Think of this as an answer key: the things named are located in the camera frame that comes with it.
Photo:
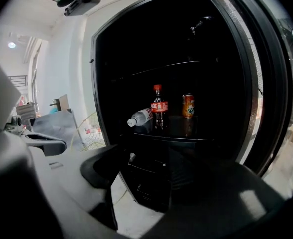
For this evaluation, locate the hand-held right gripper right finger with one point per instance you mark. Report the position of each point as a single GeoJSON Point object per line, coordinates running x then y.
{"type": "Point", "coordinates": [223, 200]}

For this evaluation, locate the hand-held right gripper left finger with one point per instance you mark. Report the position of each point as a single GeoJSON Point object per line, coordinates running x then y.
{"type": "Point", "coordinates": [69, 183]}

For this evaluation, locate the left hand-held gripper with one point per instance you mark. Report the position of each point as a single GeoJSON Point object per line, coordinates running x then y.
{"type": "Point", "coordinates": [15, 123]}

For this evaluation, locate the red label cola bottle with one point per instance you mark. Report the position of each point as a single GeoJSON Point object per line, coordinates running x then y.
{"type": "Point", "coordinates": [159, 107]}

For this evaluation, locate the black mini fridge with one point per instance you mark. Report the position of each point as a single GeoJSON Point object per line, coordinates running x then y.
{"type": "Point", "coordinates": [161, 46]}

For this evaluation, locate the teal plastic bag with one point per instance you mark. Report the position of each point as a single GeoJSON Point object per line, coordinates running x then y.
{"type": "Point", "coordinates": [53, 110]}

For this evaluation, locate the black clamp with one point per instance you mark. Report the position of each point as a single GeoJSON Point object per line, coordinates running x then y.
{"type": "Point", "coordinates": [54, 102]}

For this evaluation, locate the brown cardboard sheet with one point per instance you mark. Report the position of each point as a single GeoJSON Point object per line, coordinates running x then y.
{"type": "Point", "coordinates": [64, 102]}

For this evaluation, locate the dark metal railing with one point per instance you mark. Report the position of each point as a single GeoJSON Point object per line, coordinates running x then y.
{"type": "Point", "coordinates": [17, 76]}

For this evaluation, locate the clear water bottle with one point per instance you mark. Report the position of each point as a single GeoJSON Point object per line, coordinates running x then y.
{"type": "Point", "coordinates": [140, 117]}

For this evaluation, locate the orange drink can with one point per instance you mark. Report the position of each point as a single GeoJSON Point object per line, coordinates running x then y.
{"type": "Point", "coordinates": [188, 107]}

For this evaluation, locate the round ceiling light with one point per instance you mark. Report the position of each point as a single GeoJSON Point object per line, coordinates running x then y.
{"type": "Point", "coordinates": [12, 45]}

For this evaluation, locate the black head camera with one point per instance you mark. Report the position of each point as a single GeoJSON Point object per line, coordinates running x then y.
{"type": "Point", "coordinates": [82, 5]}

